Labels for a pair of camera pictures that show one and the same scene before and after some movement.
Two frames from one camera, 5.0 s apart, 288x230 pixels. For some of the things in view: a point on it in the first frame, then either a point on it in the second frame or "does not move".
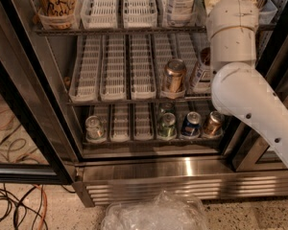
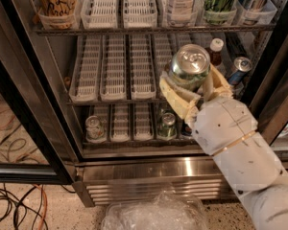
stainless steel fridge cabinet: x=130 y=66 does not move
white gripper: x=232 y=13 -> x=225 y=125
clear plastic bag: x=163 y=211 does not move
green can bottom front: x=167 y=129 does not move
